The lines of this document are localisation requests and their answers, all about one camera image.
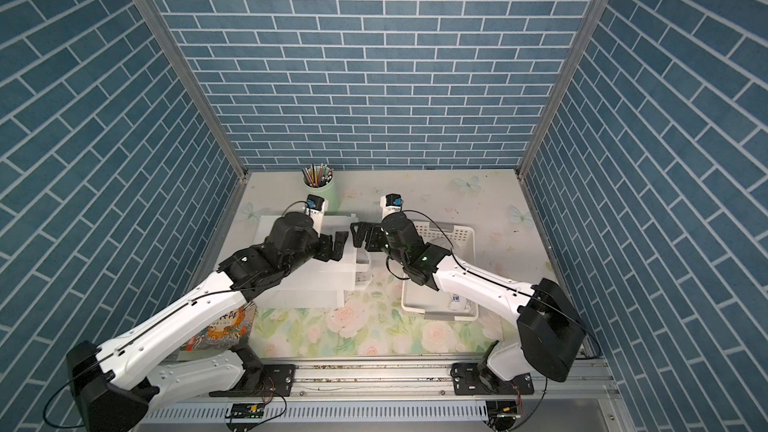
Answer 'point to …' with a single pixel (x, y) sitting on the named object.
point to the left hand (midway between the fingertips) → (341, 230)
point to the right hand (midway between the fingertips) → (366, 226)
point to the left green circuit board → (247, 410)
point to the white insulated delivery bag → (317, 283)
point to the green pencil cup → (327, 192)
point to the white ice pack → (460, 303)
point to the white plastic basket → (420, 300)
